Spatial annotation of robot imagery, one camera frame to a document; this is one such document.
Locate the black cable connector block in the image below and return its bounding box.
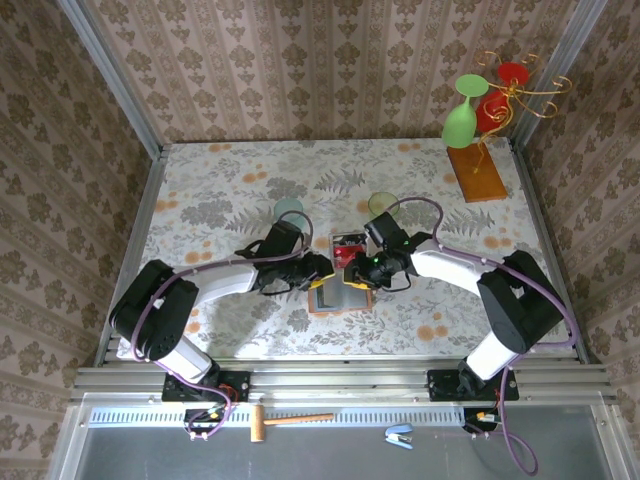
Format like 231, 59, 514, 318
462, 407, 504, 435
183, 407, 227, 435

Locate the gold wire rack wooden base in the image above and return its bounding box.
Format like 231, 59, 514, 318
446, 49, 573, 204

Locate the aluminium frame cross rail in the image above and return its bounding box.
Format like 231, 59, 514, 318
69, 363, 615, 404

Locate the green plastic cup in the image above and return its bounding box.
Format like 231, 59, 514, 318
368, 192, 401, 219

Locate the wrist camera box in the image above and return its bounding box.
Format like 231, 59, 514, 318
259, 222, 307, 261
363, 212, 407, 251

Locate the red wine glass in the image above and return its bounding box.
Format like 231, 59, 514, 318
474, 62, 530, 135

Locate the aluminium upright post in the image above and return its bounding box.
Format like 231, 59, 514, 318
509, 0, 611, 147
56, 0, 164, 160

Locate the green wine glass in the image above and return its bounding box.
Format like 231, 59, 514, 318
441, 74, 490, 149

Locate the grey metal shelf sheet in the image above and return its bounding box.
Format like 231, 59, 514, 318
47, 392, 640, 480

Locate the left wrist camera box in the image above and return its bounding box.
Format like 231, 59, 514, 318
259, 222, 307, 261

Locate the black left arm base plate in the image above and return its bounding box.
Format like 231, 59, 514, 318
162, 370, 251, 403

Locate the red credit card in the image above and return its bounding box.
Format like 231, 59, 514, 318
333, 244, 362, 267

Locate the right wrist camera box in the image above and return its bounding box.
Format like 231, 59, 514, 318
363, 212, 407, 251

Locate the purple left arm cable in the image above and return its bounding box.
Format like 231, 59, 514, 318
129, 210, 315, 441

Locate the aluminium table side rail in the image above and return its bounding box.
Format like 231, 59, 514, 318
92, 144, 167, 369
508, 138, 592, 365

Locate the tan leather card holder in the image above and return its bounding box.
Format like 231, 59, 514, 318
306, 282, 375, 315

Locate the teal plastic cup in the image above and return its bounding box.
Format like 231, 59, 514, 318
273, 198, 305, 226

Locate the clear acrylic box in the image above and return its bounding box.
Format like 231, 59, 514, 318
327, 229, 371, 270

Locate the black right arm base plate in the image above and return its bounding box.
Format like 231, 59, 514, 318
427, 368, 520, 402

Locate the slotted metal strip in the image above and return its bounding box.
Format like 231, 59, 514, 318
88, 405, 469, 430

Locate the blue stapler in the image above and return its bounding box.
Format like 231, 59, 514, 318
383, 423, 415, 450

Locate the wooden mallet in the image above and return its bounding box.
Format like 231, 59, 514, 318
250, 404, 335, 444

